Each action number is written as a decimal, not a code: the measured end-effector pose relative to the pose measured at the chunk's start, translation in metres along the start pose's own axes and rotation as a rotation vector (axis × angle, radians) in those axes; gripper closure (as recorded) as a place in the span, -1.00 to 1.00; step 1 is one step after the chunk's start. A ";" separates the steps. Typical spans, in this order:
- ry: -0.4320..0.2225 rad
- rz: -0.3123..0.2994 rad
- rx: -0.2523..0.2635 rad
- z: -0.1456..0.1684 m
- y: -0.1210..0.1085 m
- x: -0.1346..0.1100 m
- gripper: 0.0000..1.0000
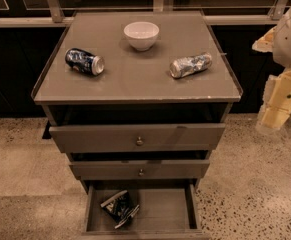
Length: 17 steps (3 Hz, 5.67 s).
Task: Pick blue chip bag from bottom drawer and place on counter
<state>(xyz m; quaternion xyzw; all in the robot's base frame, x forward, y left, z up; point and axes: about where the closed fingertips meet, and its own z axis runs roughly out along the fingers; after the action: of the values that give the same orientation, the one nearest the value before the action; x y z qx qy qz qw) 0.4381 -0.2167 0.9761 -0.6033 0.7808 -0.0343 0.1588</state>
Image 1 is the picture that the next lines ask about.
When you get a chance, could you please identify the grey middle drawer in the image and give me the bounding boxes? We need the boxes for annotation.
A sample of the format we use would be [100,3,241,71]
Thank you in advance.
[70,160,209,180]

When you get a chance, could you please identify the grey drawer cabinet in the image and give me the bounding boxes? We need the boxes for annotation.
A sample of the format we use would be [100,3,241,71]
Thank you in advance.
[30,10,244,240]

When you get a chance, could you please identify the grey top drawer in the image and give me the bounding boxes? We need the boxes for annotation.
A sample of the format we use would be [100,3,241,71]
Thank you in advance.
[50,123,225,153]

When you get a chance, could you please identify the white ceramic bowl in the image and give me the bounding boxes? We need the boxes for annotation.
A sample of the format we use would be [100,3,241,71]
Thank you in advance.
[124,21,160,51]

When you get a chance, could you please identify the brass middle drawer knob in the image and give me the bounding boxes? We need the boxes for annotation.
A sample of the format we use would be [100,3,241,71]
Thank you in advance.
[138,169,144,177]

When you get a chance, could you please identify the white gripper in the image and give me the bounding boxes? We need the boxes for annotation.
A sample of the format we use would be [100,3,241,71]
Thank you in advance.
[252,28,291,134]

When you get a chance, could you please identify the brass top drawer knob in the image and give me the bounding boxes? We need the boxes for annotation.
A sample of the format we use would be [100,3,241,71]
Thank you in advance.
[136,136,144,146]

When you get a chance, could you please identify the dark blue soda can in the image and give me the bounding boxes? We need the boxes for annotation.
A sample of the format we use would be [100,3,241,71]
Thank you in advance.
[65,48,105,76]

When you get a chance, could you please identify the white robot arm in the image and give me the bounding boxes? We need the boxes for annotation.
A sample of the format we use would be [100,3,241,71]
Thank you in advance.
[252,7,291,134]

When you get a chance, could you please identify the grey bottom drawer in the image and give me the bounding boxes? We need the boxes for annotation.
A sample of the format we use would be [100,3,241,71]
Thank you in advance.
[77,184,210,240]

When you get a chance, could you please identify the blue chip bag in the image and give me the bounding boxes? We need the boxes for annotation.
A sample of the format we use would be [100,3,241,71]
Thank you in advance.
[100,190,140,229]

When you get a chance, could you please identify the brass drawer knob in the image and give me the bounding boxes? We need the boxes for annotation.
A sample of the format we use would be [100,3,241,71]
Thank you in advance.
[138,169,144,177]
[136,136,144,146]

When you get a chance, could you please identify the silver blue crushed can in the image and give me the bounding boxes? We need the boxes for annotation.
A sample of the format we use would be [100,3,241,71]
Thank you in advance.
[170,52,212,79]

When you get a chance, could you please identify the grey drawer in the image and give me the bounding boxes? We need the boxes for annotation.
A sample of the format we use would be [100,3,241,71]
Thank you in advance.
[50,123,225,153]
[70,160,209,180]
[77,184,210,240]

